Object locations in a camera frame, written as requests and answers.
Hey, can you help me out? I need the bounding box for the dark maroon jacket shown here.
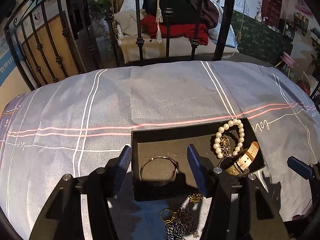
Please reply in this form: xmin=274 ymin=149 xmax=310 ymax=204
xmin=191 ymin=0 xmax=219 ymax=29

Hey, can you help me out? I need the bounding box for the black iron bed frame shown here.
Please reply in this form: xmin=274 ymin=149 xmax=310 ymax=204
xmin=1 ymin=0 xmax=219 ymax=89

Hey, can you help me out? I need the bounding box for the white wicker swing chair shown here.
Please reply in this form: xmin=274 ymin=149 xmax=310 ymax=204
xmin=114 ymin=0 xmax=223 ymax=63

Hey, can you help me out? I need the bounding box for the pink stool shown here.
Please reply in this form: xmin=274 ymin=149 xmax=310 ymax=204
xmin=274 ymin=52 xmax=295 ymax=78

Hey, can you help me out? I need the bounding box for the white pearl bracelet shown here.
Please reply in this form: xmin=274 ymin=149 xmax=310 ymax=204
xmin=213 ymin=119 xmax=245 ymax=159

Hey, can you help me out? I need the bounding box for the green patterned table cloth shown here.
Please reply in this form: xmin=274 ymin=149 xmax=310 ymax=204
xmin=231 ymin=11 xmax=293 ymax=65

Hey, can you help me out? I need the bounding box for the beige strap wristwatch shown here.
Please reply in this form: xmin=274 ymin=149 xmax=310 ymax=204
xmin=225 ymin=141 xmax=260 ymax=176

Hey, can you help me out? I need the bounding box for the white ceramic vase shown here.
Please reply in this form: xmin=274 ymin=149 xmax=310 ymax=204
xmin=255 ymin=12 xmax=262 ymax=23

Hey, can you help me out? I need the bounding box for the red garment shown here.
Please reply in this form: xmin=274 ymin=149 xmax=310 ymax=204
xmin=140 ymin=15 xmax=209 ymax=46

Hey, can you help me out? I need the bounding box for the white tassel cord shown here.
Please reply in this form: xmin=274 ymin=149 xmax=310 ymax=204
xmin=155 ymin=0 xmax=164 ymax=43

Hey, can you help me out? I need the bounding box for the red phone booth cabinet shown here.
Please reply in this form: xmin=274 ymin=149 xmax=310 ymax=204
xmin=261 ymin=0 xmax=283 ymax=28

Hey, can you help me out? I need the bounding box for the black jewelry tray box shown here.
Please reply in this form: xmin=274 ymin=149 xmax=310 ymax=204
xmin=131 ymin=118 xmax=265 ymax=202

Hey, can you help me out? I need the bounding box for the thin gold bangle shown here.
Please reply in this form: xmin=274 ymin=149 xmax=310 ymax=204
xmin=139 ymin=156 xmax=180 ymax=183

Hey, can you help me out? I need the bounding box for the black garment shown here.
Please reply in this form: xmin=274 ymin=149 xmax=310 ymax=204
xmin=142 ymin=0 xmax=199 ymax=25

